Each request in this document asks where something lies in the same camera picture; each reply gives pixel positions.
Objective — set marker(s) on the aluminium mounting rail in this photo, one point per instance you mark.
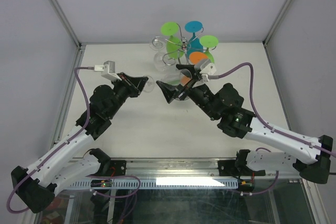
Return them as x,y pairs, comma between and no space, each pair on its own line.
152,168

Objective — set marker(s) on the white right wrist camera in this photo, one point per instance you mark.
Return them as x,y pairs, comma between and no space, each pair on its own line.
204,69

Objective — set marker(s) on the corner frame post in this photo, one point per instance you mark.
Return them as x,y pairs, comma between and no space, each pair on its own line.
65,22
275,25

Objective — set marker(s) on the green wine glass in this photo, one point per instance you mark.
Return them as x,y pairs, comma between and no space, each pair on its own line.
209,42
173,43

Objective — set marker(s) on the left corner frame post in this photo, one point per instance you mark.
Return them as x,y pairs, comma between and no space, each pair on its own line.
65,22

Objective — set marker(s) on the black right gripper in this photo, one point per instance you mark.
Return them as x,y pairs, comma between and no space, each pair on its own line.
189,71

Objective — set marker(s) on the clear flute glass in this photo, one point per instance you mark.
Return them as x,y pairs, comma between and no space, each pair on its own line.
174,78

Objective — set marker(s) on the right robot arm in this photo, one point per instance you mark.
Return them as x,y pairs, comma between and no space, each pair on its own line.
309,156

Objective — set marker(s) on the right corner frame post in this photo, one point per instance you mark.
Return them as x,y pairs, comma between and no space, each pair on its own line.
275,25

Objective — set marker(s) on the blue plastic wine glass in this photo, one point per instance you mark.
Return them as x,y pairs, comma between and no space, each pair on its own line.
194,44

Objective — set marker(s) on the orange plastic wine glass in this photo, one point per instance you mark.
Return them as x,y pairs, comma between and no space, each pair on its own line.
195,57

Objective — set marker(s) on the chrome wine glass rack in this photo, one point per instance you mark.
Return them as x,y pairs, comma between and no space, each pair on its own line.
182,60

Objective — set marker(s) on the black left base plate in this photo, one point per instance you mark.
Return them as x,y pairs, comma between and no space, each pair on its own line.
111,168

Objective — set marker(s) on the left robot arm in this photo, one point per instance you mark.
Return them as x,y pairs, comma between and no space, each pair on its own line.
38,184

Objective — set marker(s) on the white LED light strip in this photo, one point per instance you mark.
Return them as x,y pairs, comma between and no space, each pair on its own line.
188,181

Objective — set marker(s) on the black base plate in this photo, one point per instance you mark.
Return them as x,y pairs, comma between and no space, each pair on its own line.
111,168
228,168

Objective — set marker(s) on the clear wine glass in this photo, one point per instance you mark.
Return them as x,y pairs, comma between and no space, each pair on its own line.
158,44

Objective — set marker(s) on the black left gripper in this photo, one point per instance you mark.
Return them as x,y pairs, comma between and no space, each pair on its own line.
135,90

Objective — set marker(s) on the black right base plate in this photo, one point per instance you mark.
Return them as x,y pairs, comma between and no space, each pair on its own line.
228,168

